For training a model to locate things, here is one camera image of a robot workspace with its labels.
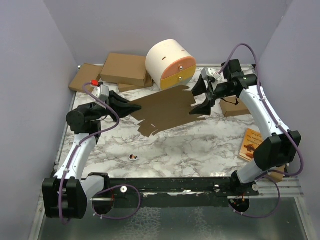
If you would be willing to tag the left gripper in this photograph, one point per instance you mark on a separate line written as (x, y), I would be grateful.
(122, 108)

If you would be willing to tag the cardboard box under large box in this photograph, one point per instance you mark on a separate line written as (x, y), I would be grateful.
(126, 87)

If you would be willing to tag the small cartoon sticker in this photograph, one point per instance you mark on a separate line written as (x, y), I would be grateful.
(133, 157)

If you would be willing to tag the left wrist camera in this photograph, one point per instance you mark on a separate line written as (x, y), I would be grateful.
(103, 93)

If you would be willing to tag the large folded cardboard box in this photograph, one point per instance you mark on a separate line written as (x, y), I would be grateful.
(124, 69)

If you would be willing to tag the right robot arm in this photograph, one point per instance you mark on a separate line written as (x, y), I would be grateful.
(280, 144)

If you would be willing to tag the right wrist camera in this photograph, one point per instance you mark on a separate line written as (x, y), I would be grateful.
(210, 74)

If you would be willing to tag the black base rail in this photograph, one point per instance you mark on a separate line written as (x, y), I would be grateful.
(175, 192)

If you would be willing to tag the round cream drawer cabinet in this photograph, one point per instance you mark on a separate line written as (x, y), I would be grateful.
(169, 64)

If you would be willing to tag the orange paperback book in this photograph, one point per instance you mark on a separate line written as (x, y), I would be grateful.
(251, 141)

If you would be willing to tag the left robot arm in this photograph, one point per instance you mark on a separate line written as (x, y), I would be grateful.
(66, 195)

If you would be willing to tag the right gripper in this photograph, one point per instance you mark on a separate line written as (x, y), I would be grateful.
(200, 87)

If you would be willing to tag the small folded cardboard box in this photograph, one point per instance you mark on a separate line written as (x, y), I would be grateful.
(232, 106)

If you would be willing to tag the cardboard box under book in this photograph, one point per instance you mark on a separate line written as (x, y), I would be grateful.
(278, 175)

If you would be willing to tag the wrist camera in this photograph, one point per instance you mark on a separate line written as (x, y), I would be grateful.
(210, 74)
(103, 93)

